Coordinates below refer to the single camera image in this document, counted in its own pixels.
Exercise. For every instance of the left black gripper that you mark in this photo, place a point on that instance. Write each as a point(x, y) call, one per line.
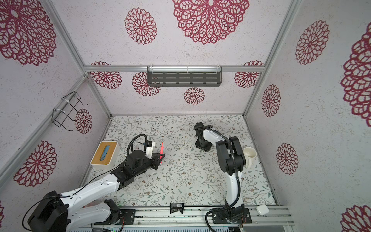
point(155, 159)

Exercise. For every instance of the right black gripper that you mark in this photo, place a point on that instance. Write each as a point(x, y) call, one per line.
point(206, 149)

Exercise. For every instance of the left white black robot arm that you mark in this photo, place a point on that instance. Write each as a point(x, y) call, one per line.
point(62, 212)

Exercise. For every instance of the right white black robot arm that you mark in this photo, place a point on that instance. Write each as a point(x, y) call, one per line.
point(231, 161)

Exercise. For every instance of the wooden lid tissue box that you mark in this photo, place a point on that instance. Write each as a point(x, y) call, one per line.
point(106, 155)

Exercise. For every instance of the white ceramic mug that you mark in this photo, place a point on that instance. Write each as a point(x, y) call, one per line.
point(250, 155)

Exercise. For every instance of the white small puck device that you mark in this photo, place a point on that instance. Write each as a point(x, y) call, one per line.
point(262, 209)

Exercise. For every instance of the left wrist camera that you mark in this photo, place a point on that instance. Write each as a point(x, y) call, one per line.
point(149, 146)

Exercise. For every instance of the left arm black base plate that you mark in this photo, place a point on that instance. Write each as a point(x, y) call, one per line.
point(125, 217)

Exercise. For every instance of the small black clip bracket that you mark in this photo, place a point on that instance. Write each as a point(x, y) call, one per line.
point(177, 207)

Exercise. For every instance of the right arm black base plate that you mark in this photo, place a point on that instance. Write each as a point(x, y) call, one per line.
point(234, 215)

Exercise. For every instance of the dark grey wall shelf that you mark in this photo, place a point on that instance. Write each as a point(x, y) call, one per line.
point(184, 77)

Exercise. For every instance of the black wire wall rack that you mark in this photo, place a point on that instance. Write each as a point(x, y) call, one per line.
point(60, 115)

